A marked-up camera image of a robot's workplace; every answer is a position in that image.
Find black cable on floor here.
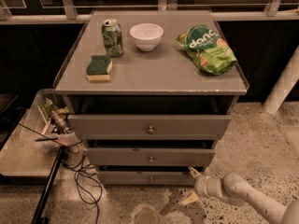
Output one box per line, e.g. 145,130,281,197
61,140,104,224

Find green yellow sponge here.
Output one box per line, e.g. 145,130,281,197
86,55,113,81

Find black metal stand leg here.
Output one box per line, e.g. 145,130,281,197
31,147,65,224

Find white diagonal pole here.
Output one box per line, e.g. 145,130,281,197
263,46,299,114

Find grey drawer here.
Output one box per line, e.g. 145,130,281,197
97,171,194,186
68,115,231,140
86,147,216,166

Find clear plastic bin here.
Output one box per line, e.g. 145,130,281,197
20,89,78,147

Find green chip bag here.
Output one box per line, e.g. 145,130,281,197
176,25,237,76

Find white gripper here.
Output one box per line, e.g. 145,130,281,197
179,166,221,205

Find clutter items in bin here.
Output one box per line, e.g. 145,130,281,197
38,98,73,134

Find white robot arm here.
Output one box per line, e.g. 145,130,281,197
179,166,299,224

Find grey drawer cabinet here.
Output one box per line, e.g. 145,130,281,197
54,10,248,173

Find grey middle drawer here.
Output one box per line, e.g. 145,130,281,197
86,147,216,166

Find grey top drawer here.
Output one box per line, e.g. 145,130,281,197
68,115,231,140

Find green soda can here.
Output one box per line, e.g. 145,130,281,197
102,19,123,57

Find metal window railing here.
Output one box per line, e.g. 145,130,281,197
0,0,299,24

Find white ceramic bowl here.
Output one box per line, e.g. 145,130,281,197
130,23,164,51

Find grey bottom drawer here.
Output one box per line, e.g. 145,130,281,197
97,171,194,186

